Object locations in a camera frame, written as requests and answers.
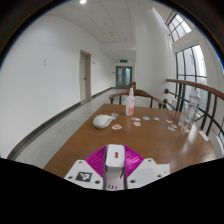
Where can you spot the glazed double door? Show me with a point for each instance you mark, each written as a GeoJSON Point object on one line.
{"type": "Point", "coordinates": [124, 77]}

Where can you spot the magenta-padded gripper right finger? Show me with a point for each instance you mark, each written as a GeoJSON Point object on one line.
{"type": "Point", "coordinates": [146, 171]}

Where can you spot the brown wooden armchair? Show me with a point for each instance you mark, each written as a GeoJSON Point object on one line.
{"type": "Point", "coordinates": [140, 92]}

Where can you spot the beige side door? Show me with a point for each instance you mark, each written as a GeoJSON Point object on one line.
{"type": "Point", "coordinates": [83, 76]}

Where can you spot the green exit sign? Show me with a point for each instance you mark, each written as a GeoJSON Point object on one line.
{"type": "Point", "coordinates": [124, 60]}

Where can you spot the white paper card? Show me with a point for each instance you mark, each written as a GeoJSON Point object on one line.
{"type": "Point", "coordinates": [203, 135]}

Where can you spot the white charger block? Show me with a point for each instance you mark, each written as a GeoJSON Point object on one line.
{"type": "Point", "coordinates": [115, 160]}

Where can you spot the small slanted window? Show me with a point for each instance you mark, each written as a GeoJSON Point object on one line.
{"type": "Point", "coordinates": [179, 28]}

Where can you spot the small colourful sticker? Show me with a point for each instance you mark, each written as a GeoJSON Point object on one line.
{"type": "Point", "coordinates": [114, 114]}
{"type": "Point", "coordinates": [173, 126]}
{"type": "Point", "coordinates": [116, 126]}
{"type": "Point", "coordinates": [137, 124]}
{"type": "Point", "coordinates": [171, 129]}
{"type": "Point", "coordinates": [146, 118]}
{"type": "Point", "coordinates": [156, 118]}
{"type": "Point", "coordinates": [136, 119]}
{"type": "Point", "coordinates": [169, 121]}

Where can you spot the round ceiling light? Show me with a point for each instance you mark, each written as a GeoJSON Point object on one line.
{"type": "Point", "coordinates": [82, 1]}

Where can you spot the white power strip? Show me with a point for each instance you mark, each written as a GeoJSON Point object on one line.
{"type": "Point", "coordinates": [115, 185]}

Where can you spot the white spray bottle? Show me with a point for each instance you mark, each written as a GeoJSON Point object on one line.
{"type": "Point", "coordinates": [130, 105]}

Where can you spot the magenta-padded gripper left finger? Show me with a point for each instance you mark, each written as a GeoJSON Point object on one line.
{"type": "Point", "coordinates": [83, 173]}

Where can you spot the wood-topped black railing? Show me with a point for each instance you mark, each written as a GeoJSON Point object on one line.
{"type": "Point", "coordinates": [200, 86]}

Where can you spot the tall gridded window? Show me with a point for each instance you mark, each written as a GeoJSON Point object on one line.
{"type": "Point", "coordinates": [190, 65]}

